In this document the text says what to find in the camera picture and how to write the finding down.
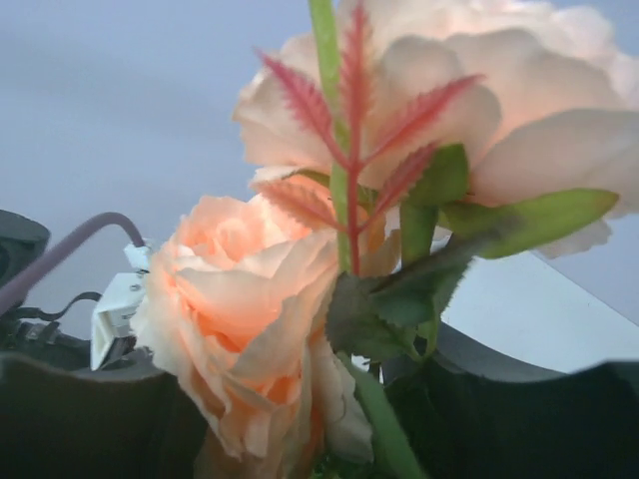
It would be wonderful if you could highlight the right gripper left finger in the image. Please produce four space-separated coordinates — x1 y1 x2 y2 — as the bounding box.
1 350 207 478

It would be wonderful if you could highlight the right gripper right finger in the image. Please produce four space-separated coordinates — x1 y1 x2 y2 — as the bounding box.
383 325 638 478

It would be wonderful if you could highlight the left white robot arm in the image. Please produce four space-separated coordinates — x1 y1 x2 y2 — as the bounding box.
1 211 102 372

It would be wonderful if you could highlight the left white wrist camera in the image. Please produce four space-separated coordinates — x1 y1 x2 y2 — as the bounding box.
90 243 152 371

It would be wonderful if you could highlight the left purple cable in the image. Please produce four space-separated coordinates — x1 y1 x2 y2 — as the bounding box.
0 212 147 318

